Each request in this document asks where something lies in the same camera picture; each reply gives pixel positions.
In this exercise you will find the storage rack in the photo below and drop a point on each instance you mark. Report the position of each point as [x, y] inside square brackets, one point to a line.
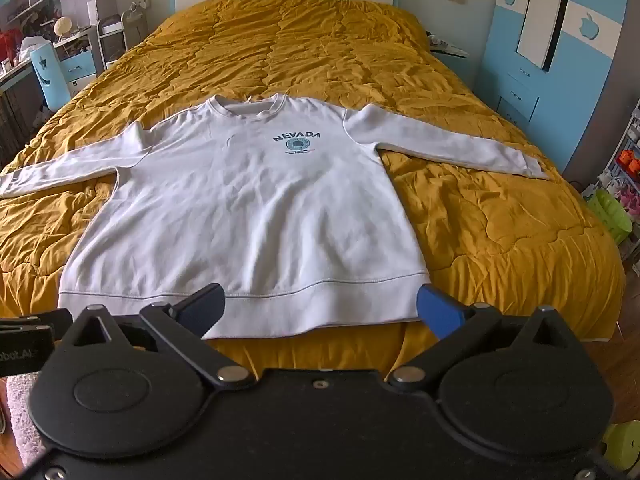
[630, 160]

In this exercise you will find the light blue chair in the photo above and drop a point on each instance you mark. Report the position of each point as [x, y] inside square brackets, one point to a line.
[50, 80]

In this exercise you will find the white rolling cart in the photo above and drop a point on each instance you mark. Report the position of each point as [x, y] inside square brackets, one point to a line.
[112, 40]

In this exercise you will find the green plastic basket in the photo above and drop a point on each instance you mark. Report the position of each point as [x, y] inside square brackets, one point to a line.
[607, 215]

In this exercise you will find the white handheld appliance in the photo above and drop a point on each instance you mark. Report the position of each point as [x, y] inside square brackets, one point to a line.
[450, 47]

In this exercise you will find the white printed sweatshirt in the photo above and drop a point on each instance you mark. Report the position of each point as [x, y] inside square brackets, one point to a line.
[250, 200]

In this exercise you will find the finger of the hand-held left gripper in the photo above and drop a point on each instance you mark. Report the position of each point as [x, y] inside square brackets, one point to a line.
[52, 319]

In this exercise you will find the mustard yellow quilt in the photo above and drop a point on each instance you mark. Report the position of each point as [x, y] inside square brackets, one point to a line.
[500, 235]

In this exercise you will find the blue and white wardrobe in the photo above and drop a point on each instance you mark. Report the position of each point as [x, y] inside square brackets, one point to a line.
[600, 85]

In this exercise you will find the white and blue desk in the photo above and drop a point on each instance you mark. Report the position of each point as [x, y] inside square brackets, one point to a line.
[75, 67]

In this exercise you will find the pink towel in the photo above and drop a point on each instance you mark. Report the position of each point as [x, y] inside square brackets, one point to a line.
[25, 410]

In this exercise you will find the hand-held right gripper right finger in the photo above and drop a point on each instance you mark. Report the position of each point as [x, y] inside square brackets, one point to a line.
[440, 310]

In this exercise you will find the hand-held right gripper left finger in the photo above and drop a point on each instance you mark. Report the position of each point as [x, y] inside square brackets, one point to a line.
[202, 307]

